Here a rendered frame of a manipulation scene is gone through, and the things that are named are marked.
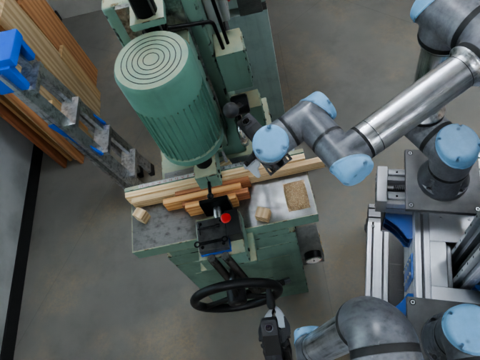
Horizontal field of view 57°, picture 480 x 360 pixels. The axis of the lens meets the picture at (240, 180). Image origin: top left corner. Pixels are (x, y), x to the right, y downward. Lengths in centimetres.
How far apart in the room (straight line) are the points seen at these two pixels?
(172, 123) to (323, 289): 142
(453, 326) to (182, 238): 79
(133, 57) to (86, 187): 189
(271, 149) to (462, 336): 60
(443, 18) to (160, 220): 98
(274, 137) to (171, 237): 63
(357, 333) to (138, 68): 66
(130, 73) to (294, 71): 201
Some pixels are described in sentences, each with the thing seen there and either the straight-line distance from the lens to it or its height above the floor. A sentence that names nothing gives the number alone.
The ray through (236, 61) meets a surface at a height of 126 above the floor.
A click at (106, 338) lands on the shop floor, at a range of 244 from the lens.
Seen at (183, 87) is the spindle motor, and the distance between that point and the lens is 95.
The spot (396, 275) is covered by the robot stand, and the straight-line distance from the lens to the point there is 204.
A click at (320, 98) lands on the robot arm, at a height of 140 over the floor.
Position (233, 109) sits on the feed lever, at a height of 142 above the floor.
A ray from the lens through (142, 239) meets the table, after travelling 146.
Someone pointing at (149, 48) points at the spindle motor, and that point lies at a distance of 100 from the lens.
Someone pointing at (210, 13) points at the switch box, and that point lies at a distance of 126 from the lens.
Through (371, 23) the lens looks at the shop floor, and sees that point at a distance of 315.
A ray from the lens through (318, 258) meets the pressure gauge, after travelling 155.
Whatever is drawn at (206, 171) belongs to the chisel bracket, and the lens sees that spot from 129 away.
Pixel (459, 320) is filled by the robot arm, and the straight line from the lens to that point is 116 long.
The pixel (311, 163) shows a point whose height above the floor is 94.
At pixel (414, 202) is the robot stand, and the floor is 82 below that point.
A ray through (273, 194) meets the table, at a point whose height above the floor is 90.
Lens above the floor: 215
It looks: 60 degrees down
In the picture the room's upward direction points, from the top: 22 degrees counter-clockwise
